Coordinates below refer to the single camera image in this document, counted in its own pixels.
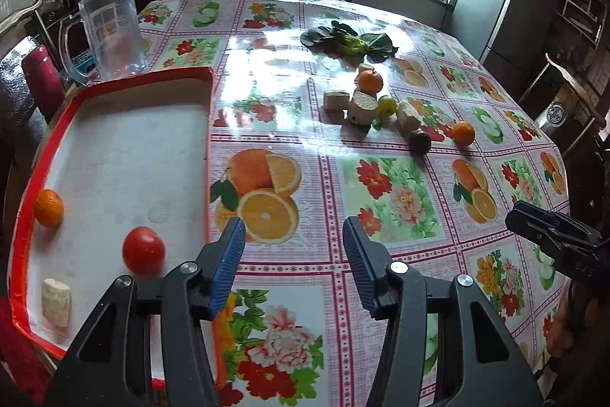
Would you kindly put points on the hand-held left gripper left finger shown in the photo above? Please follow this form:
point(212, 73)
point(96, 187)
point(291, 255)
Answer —
point(228, 259)

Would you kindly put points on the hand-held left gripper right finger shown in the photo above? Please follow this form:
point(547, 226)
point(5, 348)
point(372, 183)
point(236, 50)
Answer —
point(360, 259)

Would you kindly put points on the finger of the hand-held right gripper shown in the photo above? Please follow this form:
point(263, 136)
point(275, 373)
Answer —
point(538, 218)

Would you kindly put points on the medium orange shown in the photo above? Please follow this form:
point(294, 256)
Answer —
point(463, 134)

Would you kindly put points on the red rimmed white tray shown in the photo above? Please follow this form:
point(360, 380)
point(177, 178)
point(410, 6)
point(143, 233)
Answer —
point(124, 159)

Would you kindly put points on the angular beige cut chunk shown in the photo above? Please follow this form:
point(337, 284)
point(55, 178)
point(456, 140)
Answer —
point(408, 116)

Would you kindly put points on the large beige cut chunk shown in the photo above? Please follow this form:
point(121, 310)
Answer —
point(361, 107)

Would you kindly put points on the green round fruit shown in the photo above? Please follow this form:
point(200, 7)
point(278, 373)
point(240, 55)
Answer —
point(387, 105)

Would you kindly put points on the large orange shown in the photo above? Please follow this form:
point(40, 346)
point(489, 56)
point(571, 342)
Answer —
point(370, 82)

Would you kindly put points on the small beige cut chunk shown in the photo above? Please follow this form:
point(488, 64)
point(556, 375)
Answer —
point(366, 67)

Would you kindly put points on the floral plastic tablecloth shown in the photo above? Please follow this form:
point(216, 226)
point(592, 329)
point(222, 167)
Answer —
point(333, 178)

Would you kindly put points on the red tomato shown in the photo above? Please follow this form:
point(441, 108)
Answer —
point(143, 251)

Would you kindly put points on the steel pot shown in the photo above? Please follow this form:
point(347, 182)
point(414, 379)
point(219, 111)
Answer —
point(556, 121)

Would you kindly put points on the brown armrest wooden chair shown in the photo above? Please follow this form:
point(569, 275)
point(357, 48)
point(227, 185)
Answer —
point(572, 87)

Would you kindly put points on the elongated beige cut chunk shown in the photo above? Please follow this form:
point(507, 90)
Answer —
point(56, 302)

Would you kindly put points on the small mandarin orange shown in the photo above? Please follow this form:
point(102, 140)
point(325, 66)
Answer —
point(49, 207)

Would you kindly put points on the leafy green vegetable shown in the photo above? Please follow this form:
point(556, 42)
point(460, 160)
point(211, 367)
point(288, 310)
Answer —
point(350, 40)

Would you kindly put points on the silver refrigerator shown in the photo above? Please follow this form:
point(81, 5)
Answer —
point(481, 6)

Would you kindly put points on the red cloth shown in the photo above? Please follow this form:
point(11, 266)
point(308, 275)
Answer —
point(21, 359)

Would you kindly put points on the blue box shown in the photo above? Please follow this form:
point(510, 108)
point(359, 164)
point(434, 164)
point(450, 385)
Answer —
point(86, 62)

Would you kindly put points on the clear plastic pitcher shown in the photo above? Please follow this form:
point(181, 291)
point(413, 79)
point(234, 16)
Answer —
point(112, 30)

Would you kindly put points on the maroon thermos bottle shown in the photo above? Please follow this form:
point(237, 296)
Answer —
point(42, 78)

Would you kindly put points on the wall shelf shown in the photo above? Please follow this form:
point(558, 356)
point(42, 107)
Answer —
point(584, 1)

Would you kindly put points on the curved rail wooden chair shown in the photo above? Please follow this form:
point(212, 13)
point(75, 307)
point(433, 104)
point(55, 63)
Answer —
point(19, 16)

